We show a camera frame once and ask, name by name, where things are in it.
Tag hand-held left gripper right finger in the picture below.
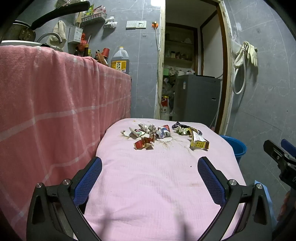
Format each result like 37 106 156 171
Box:
197 156 272 241

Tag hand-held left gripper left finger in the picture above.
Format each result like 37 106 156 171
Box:
26 156 103 241

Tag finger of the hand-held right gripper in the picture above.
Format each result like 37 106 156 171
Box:
263 139 287 163
281 139 296 161

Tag blue plastic bucket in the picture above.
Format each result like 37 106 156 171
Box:
218 135 247 164

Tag yellow snack wrapper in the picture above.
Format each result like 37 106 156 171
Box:
189 127 210 151

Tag greenish paper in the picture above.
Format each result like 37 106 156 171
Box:
174 127 191 136

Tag torn white carton piece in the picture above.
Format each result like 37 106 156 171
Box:
121 127 145 139

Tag torn red carton piece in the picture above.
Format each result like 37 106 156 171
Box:
134 134 155 150

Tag red white blue wrapper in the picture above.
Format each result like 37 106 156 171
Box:
156 125 173 139

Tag white paper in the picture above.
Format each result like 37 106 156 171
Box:
138 123 157 135

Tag person's right hand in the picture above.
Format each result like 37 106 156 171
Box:
277 191 291 222

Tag light blue plastic object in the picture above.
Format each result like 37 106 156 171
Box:
264 186 270 210

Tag pink blanket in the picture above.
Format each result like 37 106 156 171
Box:
74 118 247 241

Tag grey washing machine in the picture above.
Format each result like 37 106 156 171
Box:
172 74 222 128

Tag white and red sack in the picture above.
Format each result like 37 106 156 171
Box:
160 95 172 121

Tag salmon checked cloth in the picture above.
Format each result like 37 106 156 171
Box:
0 45 132 241

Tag cream rubber gloves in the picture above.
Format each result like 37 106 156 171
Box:
235 41 258 67

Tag clear plastic bag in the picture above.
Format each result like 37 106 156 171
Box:
231 35 241 56

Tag large cooking oil bottle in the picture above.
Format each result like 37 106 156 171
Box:
111 46 129 75

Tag wooden storage shelf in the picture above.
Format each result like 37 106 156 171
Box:
165 23 197 63

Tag red plastic bag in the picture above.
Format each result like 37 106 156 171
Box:
77 32 87 52

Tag metal utensil holder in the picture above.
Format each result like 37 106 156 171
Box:
68 25 84 44

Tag metal faucet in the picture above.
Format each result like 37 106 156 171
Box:
36 32 63 45

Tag beige rag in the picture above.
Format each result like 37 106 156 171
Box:
47 20 67 47

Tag white basin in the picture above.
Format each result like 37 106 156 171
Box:
1 40 42 47

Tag crumpled white plastic bag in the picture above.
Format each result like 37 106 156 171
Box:
104 16 118 29

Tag white hose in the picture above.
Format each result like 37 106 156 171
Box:
232 62 247 95

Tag wooden door frame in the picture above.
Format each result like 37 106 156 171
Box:
154 0 233 135

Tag wall rack with packets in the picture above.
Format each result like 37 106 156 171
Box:
80 5 108 26

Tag black handled frying pan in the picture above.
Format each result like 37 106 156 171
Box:
0 1 91 42

